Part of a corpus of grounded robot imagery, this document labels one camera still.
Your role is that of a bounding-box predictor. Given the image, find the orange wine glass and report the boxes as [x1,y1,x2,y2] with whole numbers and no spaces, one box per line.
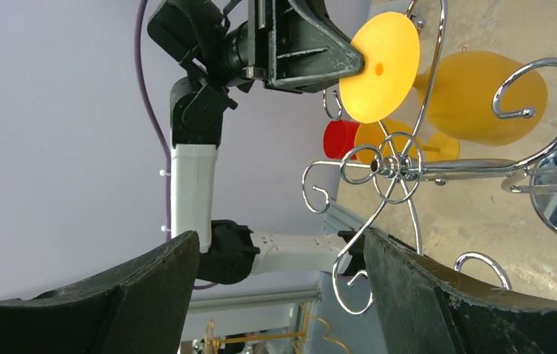
[339,12,548,147]
[354,118,460,162]

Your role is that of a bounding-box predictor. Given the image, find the chrome wine glass rack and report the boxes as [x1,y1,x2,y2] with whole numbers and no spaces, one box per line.
[302,1,557,316]

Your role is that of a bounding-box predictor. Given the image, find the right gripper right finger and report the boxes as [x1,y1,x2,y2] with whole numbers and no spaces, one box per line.
[363,229,557,353]

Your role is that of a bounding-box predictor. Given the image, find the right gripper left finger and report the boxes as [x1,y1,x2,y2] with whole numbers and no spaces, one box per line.
[0,232,200,353]

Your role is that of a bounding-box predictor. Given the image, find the red wine glass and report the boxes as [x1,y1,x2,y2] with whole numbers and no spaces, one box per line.
[322,119,360,159]

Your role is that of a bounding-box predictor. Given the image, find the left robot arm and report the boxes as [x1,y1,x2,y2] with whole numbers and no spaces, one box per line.
[147,1,365,285]

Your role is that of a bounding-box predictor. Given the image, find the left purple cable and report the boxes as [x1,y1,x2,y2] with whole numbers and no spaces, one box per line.
[134,0,218,291]

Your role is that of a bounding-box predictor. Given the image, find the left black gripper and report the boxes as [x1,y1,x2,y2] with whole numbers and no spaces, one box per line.
[246,0,364,93]

